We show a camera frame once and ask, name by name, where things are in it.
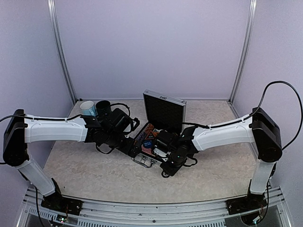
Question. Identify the red triangular button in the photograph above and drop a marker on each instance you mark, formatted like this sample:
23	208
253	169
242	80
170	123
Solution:
151	136

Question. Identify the red playing card deck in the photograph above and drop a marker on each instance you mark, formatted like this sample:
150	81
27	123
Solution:
147	150

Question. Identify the aluminium frame post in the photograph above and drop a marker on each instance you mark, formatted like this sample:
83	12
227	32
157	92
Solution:
59	47
244	51

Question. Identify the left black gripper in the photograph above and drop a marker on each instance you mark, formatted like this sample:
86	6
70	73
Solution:
127	149

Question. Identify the light blue mug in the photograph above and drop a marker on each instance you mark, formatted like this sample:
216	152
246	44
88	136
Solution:
88	108

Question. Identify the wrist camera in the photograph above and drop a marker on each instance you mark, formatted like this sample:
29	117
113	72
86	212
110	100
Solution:
134	123
158	152

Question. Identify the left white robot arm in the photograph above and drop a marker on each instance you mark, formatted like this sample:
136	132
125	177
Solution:
111	130

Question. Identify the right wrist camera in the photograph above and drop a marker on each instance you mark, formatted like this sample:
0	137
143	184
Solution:
158	152

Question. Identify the left aluminium frame post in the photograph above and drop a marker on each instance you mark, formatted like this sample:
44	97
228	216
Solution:
59	47

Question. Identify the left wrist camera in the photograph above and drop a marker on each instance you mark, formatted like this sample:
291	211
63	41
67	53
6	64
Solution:
134	123

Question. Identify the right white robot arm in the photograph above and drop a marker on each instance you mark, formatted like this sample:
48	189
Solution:
257	127

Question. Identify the right aluminium frame post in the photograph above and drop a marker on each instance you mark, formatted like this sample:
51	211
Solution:
244	51

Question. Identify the dark green mug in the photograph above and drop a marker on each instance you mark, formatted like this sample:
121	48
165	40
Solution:
103	108

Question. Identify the aluminium poker case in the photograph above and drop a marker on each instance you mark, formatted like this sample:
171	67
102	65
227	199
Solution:
164	113

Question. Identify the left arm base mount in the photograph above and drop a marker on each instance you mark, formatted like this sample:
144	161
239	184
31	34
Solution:
64	205

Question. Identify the black poker chip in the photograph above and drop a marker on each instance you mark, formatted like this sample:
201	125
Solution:
164	175

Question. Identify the front aluminium rail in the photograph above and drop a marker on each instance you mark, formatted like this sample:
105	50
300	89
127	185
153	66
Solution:
95	213

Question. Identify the left chip row in case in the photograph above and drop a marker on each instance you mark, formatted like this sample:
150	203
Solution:
143	132

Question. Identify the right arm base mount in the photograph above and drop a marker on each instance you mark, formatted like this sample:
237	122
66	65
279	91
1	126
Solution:
244	204

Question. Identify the blue small blind button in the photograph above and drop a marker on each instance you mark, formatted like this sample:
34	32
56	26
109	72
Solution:
147	143

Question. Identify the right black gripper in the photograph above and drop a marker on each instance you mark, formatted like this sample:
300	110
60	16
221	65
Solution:
172	171

